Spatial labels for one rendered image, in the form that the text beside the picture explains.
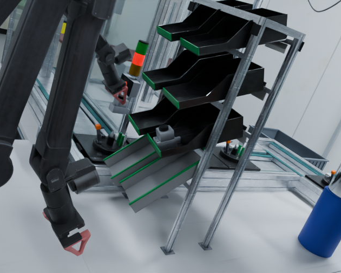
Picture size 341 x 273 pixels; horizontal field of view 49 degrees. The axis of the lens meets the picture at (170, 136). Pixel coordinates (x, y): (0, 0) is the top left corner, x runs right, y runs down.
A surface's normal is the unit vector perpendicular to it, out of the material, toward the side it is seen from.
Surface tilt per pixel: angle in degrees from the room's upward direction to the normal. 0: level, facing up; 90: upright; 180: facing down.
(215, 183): 90
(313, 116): 90
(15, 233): 0
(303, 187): 90
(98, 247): 0
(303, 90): 90
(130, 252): 0
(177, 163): 45
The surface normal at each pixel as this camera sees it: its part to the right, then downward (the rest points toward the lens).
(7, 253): 0.32, -0.89
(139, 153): -0.39, -0.74
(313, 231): -0.77, -0.05
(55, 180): 0.59, 0.46
